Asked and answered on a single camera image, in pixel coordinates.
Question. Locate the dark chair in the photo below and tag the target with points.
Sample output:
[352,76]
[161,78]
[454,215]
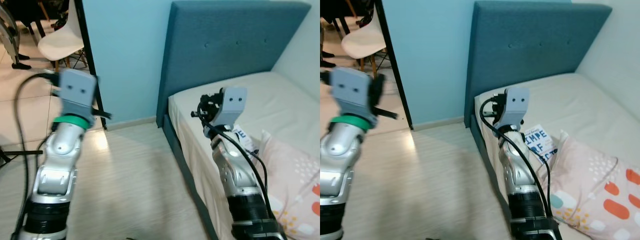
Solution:
[27,12]
[330,10]

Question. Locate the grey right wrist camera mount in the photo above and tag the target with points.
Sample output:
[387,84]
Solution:
[517,102]
[234,102]

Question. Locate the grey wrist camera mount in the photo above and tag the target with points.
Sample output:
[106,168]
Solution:
[77,95]
[350,92]
[517,102]
[234,102]

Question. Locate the white paper with blue print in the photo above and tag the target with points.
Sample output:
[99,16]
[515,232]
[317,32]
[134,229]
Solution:
[540,142]
[247,140]

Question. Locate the white plastic chair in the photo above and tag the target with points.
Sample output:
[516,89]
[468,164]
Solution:
[362,45]
[57,45]

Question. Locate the teal fabric headboard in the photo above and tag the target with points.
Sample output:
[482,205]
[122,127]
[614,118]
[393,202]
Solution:
[530,45]
[225,45]

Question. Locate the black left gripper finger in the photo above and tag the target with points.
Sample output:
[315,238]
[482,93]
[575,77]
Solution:
[378,84]

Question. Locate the black shoe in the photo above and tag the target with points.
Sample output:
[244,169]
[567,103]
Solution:
[24,57]
[327,64]
[22,66]
[328,54]

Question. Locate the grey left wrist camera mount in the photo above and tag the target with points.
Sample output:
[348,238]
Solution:
[77,95]
[350,92]

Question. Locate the black door frame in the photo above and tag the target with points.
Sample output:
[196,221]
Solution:
[85,40]
[392,55]

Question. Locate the pink pillow with orange spots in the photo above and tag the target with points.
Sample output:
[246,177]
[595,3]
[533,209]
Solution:
[595,175]
[295,175]

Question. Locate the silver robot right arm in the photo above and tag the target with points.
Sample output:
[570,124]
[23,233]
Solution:
[235,175]
[520,175]

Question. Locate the dark teal bed side rail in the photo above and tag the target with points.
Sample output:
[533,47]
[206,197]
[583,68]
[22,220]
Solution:
[487,170]
[185,170]

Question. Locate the white skirting board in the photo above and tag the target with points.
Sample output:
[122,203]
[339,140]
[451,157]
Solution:
[439,123]
[132,123]

